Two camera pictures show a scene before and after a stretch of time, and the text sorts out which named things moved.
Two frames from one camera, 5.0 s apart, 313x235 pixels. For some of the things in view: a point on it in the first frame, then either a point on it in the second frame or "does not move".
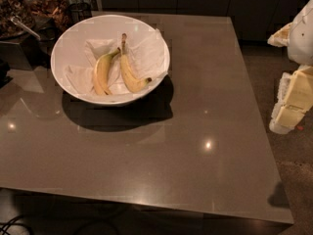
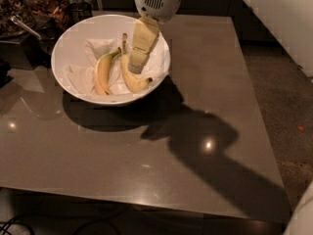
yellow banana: x=101 y=73 does not move
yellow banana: x=133 y=82 does not move
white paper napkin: x=147 y=55 does not move
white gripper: x=302 y=38 → x=159 y=2
